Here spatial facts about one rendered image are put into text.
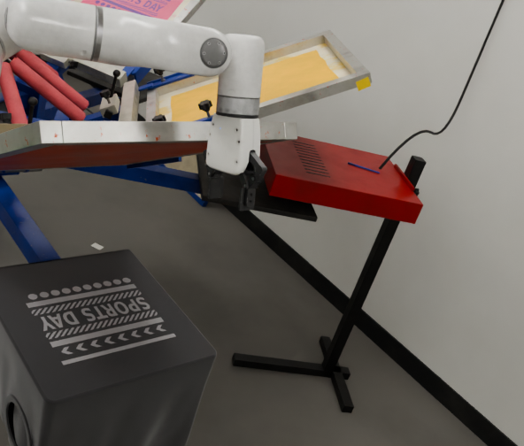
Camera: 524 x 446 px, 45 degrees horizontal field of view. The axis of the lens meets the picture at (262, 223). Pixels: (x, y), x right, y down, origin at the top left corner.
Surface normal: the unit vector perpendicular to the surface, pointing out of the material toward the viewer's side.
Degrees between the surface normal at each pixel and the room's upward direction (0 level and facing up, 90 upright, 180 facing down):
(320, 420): 0
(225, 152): 89
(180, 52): 81
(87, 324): 0
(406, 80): 90
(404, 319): 90
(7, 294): 0
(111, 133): 58
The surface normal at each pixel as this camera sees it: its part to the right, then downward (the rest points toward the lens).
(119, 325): 0.28, -0.85
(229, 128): -0.70, 0.07
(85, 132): 0.65, 0.00
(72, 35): 0.32, 0.45
